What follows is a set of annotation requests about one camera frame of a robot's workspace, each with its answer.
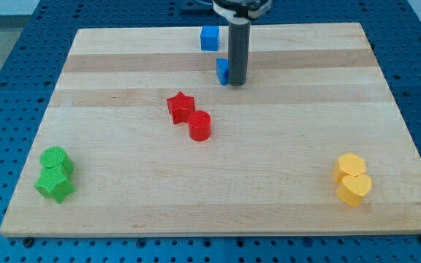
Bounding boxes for blue triangle block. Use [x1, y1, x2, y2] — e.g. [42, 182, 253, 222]
[216, 58, 229, 85]

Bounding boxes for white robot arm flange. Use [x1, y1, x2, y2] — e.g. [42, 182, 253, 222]
[212, 0, 273, 20]

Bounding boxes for blue cube block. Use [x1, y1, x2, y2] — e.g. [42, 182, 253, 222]
[200, 26, 219, 51]

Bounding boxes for red cylinder block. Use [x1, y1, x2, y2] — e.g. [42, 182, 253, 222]
[187, 110, 211, 142]

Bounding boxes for red star block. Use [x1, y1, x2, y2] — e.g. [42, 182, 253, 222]
[167, 91, 195, 124]

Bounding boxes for wooden board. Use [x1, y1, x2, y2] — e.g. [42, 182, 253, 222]
[0, 23, 421, 237]

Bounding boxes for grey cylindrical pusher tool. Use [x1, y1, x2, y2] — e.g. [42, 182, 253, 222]
[228, 22, 251, 86]

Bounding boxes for yellow hexagon block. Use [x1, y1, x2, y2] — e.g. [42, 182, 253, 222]
[333, 153, 366, 183]

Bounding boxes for green cylinder block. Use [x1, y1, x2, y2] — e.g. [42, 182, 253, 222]
[39, 146, 75, 174]

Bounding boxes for green star block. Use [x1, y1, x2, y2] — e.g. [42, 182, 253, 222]
[34, 164, 76, 204]

